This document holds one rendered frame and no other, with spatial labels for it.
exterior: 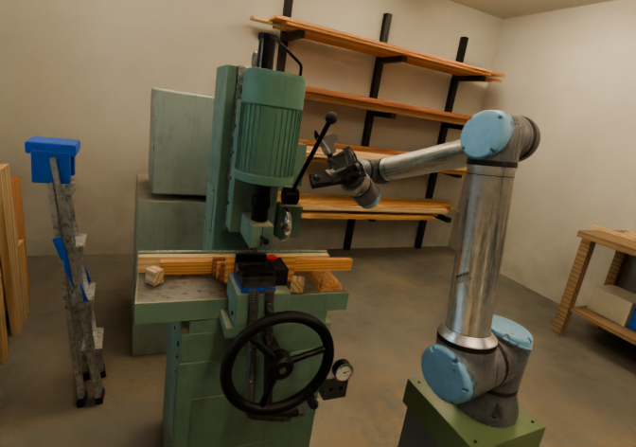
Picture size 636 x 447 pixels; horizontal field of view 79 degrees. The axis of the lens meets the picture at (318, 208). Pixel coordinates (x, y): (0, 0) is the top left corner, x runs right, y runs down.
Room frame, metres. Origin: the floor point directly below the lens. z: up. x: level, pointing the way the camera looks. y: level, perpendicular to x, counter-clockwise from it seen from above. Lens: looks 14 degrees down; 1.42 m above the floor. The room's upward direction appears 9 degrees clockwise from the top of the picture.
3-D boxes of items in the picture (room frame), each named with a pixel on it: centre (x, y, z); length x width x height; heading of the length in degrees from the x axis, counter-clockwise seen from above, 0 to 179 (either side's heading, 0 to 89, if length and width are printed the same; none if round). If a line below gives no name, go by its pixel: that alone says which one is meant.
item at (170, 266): (1.15, 0.14, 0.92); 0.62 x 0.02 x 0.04; 114
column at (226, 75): (1.40, 0.30, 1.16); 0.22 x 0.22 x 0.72; 24
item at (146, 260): (1.14, 0.21, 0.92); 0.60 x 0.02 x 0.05; 114
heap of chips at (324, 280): (1.14, -0.06, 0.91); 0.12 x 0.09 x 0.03; 24
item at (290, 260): (1.07, 0.14, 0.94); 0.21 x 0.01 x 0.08; 114
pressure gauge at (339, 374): (1.05, -0.15, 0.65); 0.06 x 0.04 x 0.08; 114
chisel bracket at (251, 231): (1.15, 0.18, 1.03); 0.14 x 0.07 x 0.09; 24
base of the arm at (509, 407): (1.02, -0.59, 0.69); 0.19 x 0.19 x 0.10
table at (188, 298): (1.02, 0.16, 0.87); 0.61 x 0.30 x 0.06; 114
